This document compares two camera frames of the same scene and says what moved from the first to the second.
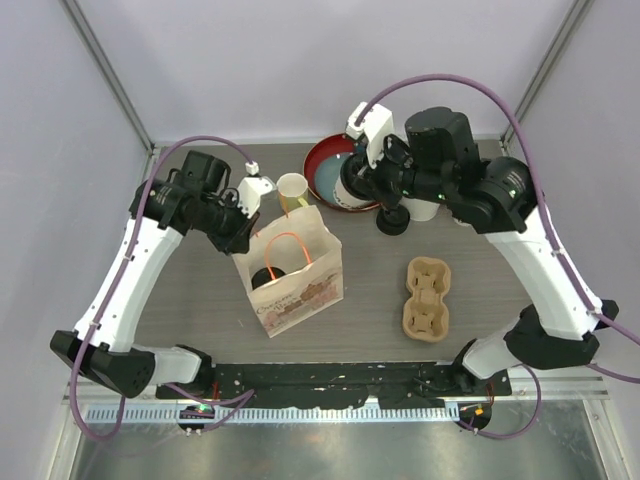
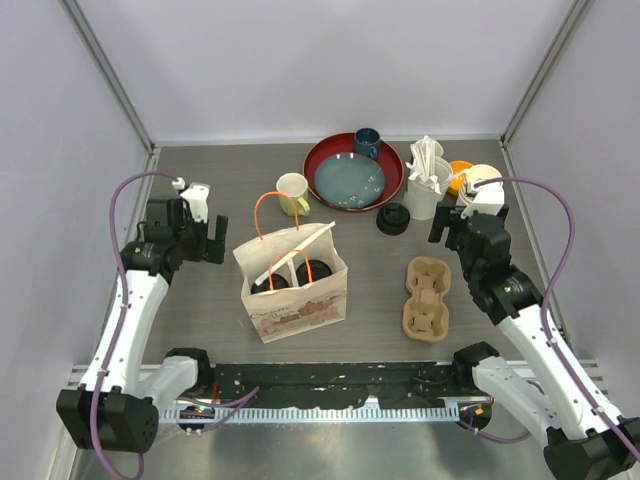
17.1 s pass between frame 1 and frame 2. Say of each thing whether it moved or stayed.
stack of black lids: stayed
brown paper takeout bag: moved
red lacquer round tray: stayed
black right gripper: moved
